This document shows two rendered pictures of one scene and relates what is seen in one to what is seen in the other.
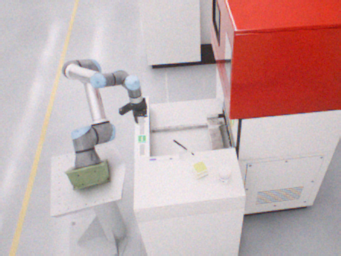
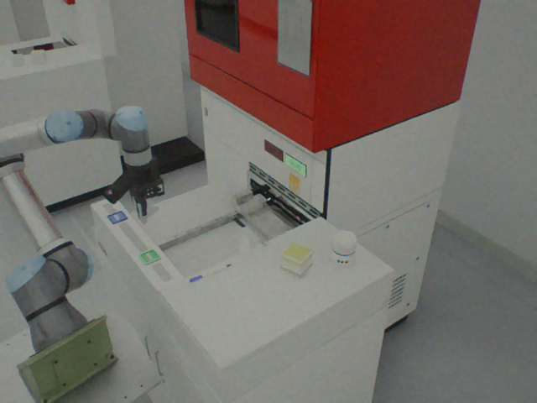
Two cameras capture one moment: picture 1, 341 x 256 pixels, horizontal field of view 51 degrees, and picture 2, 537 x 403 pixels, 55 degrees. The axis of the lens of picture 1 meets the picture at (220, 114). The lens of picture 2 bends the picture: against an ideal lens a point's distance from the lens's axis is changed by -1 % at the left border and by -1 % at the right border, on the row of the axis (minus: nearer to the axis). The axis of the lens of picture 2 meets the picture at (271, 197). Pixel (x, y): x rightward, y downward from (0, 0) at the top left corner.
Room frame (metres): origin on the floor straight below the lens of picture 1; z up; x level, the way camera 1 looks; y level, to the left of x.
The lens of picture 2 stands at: (0.14, 0.71, 2.03)
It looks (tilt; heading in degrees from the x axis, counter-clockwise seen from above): 34 degrees down; 334
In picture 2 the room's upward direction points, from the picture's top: straight up
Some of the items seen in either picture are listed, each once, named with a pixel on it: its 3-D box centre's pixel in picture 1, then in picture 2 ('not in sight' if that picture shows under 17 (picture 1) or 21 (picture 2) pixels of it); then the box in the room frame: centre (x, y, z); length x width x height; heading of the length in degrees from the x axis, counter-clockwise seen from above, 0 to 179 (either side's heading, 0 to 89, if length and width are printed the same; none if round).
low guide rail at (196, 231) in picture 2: (187, 126); (206, 227); (1.67, 0.23, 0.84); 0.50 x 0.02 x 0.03; 100
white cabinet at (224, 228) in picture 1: (186, 184); (230, 342); (1.47, 0.24, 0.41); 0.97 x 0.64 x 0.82; 10
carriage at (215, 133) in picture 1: (215, 136); (265, 222); (1.57, 0.03, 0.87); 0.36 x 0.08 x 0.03; 10
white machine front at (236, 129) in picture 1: (226, 97); (256, 154); (1.79, -0.04, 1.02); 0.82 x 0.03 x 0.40; 10
